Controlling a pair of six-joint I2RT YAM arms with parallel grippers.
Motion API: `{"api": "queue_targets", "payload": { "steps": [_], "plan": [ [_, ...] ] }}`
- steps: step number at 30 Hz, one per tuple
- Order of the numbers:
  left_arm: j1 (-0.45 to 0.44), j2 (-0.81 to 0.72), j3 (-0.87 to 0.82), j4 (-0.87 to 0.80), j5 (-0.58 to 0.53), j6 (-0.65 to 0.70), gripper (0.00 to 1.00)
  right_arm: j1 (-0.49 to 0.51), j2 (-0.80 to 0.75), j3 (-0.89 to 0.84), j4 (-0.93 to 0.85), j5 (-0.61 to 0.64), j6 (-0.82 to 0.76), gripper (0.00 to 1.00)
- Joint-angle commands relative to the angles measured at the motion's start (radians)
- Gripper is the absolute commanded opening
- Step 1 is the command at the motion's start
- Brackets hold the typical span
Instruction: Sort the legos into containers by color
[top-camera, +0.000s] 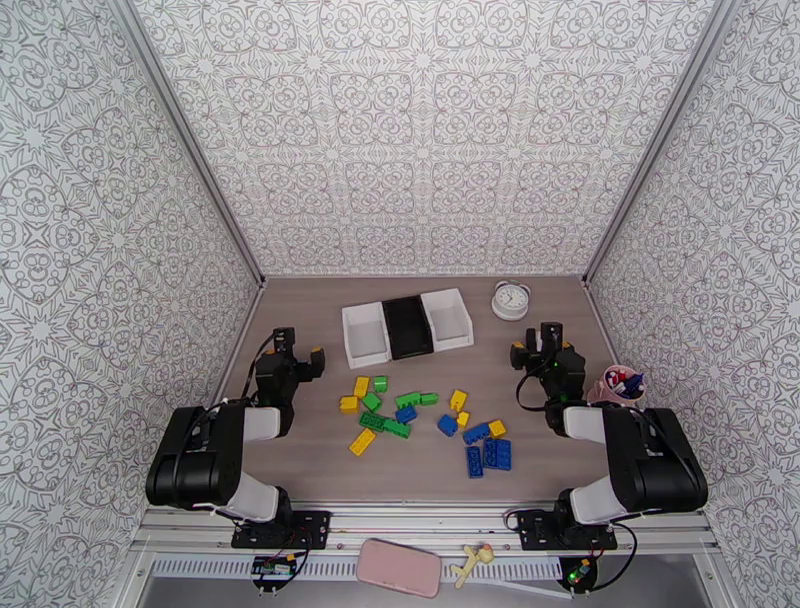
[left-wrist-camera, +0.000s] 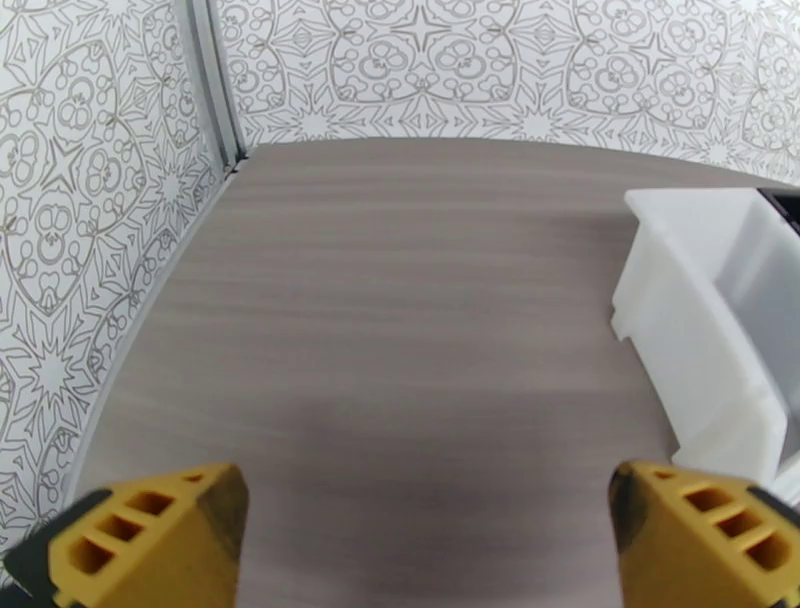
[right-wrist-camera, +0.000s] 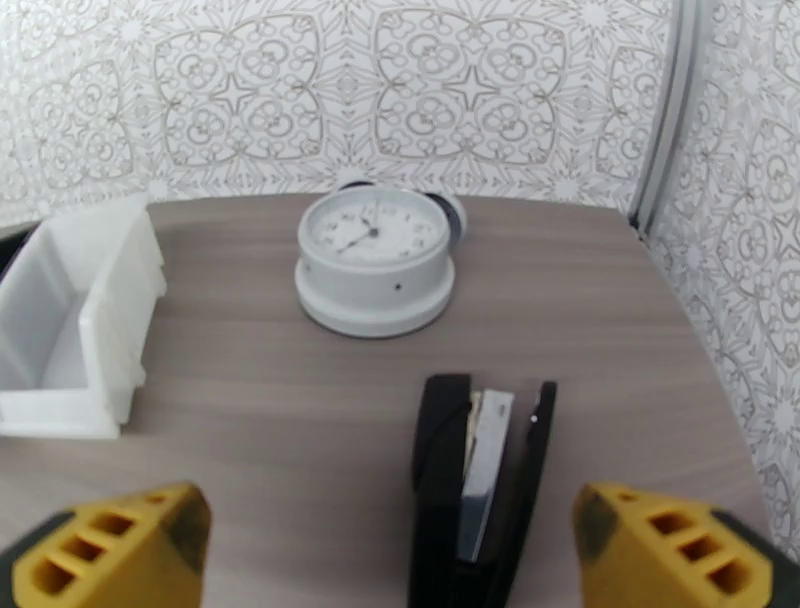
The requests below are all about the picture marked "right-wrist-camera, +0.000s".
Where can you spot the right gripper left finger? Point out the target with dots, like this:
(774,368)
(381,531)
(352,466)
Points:
(112,556)

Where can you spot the black stapler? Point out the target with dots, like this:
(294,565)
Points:
(437,475)

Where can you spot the white plastic container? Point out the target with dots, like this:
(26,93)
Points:
(119,300)

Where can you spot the aluminium frame post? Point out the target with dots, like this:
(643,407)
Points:
(669,112)

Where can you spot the white alarm clock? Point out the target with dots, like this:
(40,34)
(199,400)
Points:
(375,262)

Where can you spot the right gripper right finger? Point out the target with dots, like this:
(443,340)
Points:
(662,556)

